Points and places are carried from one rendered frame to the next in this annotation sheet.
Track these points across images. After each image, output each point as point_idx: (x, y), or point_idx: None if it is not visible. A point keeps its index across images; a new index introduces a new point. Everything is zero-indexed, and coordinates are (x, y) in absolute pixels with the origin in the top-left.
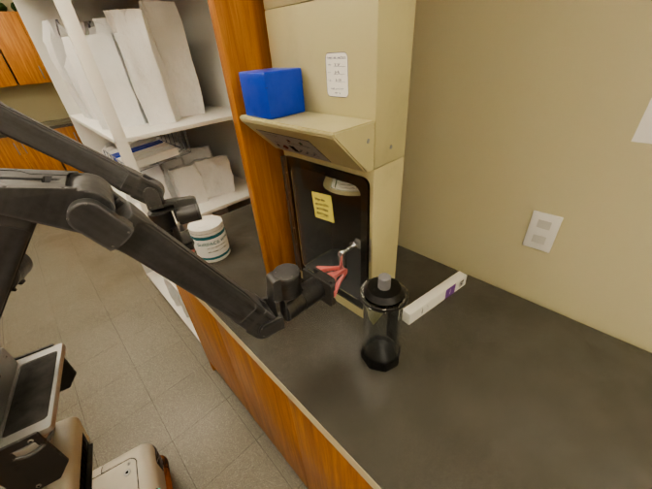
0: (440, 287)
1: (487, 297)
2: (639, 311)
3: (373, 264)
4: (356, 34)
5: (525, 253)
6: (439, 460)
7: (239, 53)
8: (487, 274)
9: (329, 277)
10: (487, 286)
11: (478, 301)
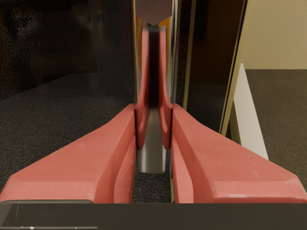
0: (240, 93)
1: (278, 84)
2: None
3: (242, 47)
4: None
5: (300, 1)
6: None
7: None
8: (245, 58)
9: (301, 226)
10: (261, 72)
11: (279, 93)
